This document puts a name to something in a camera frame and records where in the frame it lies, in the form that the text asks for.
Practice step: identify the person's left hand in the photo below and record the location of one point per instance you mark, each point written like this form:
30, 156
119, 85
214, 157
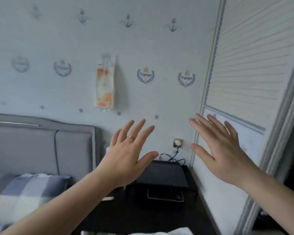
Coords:
125, 161

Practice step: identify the person's right hand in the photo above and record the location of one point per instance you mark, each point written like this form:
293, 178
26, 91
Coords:
225, 154

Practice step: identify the wall power socket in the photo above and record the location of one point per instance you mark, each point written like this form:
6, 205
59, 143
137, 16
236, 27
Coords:
178, 143

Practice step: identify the orange white hanging wall bag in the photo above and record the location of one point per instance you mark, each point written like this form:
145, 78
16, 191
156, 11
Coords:
105, 83

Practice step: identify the person's left forearm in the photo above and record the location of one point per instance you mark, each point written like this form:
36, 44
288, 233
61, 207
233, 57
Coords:
63, 208

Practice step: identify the black desk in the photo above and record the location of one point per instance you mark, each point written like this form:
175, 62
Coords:
137, 215

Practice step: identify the plaid pillow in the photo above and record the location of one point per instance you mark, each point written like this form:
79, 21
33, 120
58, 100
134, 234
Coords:
24, 198

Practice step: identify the small white stick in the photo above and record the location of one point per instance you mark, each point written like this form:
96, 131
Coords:
108, 198

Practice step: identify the grey padded headboard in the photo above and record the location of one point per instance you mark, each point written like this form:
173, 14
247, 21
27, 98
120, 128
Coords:
34, 149

